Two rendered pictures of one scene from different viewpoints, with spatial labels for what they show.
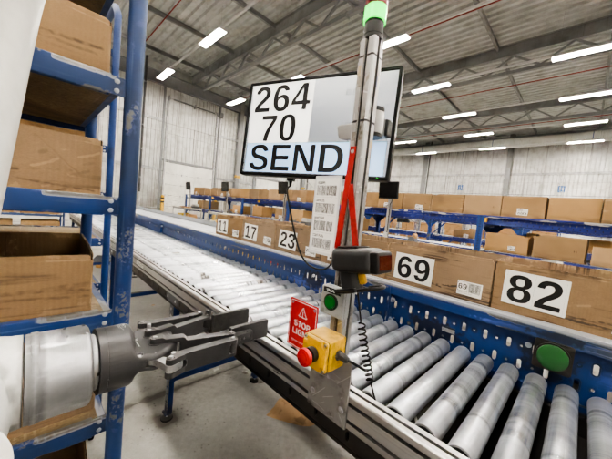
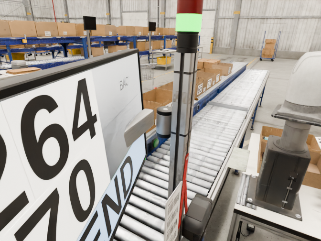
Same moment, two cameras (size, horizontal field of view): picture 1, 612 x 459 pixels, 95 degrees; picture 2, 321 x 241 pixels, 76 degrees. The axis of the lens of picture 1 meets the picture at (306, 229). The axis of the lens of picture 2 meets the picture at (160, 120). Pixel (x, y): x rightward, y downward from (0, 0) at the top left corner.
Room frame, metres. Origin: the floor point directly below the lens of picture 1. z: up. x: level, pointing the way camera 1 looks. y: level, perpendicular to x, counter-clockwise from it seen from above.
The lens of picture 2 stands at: (0.84, 0.31, 1.59)
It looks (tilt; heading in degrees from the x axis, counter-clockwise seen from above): 23 degrees down; 254
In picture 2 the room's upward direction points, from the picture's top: 1 degrees clockwise
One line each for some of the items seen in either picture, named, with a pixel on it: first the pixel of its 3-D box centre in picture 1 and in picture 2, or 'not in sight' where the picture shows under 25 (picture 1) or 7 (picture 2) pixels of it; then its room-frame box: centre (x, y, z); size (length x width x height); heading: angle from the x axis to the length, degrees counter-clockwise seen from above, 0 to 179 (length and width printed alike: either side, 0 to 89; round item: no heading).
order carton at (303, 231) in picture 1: (312, 241); not in sight; (1.74, -0.05, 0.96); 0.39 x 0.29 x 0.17; 45
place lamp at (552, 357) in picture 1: (552, 358); not in sight; (0.77, -0.73, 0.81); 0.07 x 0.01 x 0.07; 45
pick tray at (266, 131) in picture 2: not in sight; (286, 142); (-0.52, -0.80, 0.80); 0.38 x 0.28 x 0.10; 139
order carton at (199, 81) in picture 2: not in sight; (190, 86); (-0.20, -2.01, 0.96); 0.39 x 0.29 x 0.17; 45
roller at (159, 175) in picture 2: not in sight; (170, 180); (0.48, -0.68, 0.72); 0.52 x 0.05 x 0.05; 135
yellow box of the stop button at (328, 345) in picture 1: (333, 356); not in sight; (0.60, -0.09, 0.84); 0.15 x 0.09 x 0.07; 45
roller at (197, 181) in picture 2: not in sight; (175, 174); (0.43, -0.73, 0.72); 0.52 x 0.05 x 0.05; 135
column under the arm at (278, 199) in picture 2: not in sight; (280, 171); (-0.03, -0.39, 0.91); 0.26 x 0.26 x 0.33; 48
